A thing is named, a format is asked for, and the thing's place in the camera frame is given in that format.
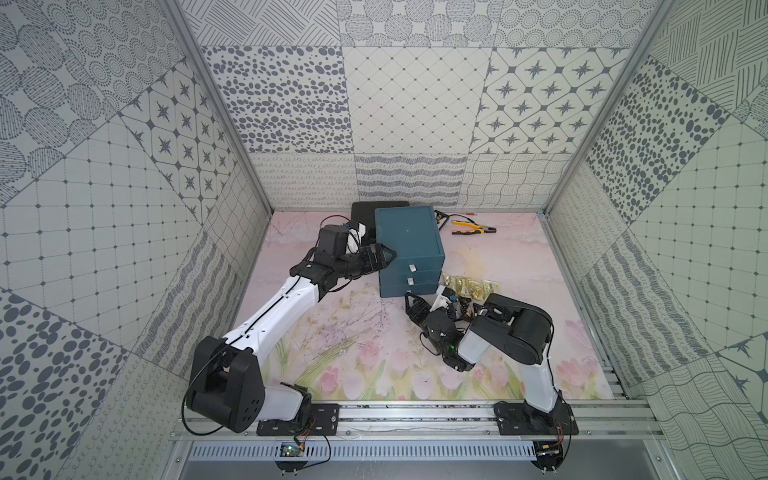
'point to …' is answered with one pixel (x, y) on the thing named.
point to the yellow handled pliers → (481, 229)
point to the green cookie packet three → (478, 290)
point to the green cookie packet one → (452, 282)
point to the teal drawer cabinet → (411, 233)
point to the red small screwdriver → (471, 214)
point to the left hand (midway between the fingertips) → (386, 252)
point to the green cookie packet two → (464, 286)
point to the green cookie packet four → (489, 287)
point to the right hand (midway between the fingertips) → (408, 298)
